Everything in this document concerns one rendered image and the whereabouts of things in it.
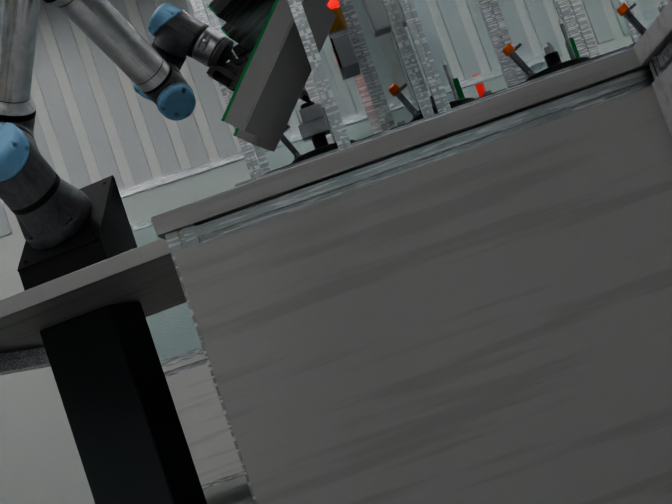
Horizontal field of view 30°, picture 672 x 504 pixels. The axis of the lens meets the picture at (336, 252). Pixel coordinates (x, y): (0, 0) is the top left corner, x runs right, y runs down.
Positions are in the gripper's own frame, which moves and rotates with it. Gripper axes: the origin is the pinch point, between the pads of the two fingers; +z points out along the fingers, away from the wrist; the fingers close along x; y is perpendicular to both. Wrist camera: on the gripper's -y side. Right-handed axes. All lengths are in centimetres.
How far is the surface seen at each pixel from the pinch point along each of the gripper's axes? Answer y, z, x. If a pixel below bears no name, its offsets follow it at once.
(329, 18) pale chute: -10.4, 0.8, 27.0
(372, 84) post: -11.4, 8.2, -17.9
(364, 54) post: -16.2, 3.3, -17.9
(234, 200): 28, 12, 75
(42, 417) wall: 240, -176, -772
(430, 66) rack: -7, 24, 53
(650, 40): -19, 50, 85
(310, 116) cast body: 4.0, 3.4, 2.3
